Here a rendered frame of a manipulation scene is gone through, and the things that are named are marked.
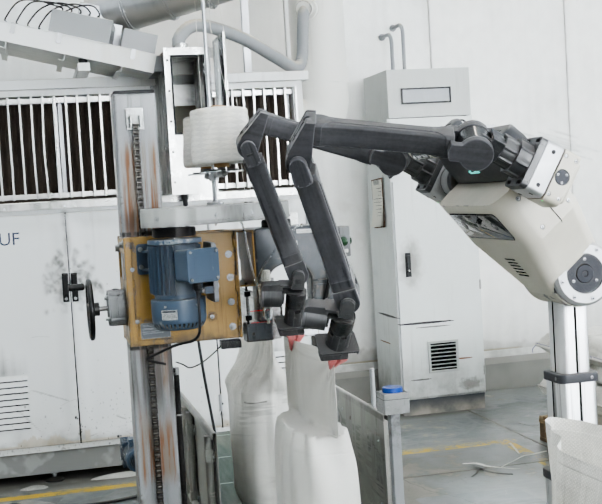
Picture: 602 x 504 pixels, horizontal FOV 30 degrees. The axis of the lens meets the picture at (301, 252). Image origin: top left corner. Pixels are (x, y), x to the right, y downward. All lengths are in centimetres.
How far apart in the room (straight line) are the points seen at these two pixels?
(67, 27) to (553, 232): 355
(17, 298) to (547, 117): 396
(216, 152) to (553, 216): 94
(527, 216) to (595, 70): 566
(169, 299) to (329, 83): 359
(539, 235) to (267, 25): 501
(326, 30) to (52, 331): 228
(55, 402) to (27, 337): 37
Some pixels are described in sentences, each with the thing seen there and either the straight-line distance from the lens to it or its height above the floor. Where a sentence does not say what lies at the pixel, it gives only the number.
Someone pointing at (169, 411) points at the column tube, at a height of 82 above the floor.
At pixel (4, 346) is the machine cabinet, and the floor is 74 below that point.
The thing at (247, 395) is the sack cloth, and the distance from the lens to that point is 361.
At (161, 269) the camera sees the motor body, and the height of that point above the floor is 125.
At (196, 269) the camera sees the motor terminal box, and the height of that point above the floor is 125.
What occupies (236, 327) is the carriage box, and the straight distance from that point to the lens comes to 330.
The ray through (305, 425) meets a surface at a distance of 305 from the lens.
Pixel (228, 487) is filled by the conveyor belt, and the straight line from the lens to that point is 421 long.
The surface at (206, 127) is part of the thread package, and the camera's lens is 309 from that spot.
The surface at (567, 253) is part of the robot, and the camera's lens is 277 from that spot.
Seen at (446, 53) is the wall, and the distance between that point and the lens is 783.
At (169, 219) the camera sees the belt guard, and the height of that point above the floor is 139.
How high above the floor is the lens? 144
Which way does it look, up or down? 3 degrees down
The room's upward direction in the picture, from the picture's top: 3 degrees counter-clockwise
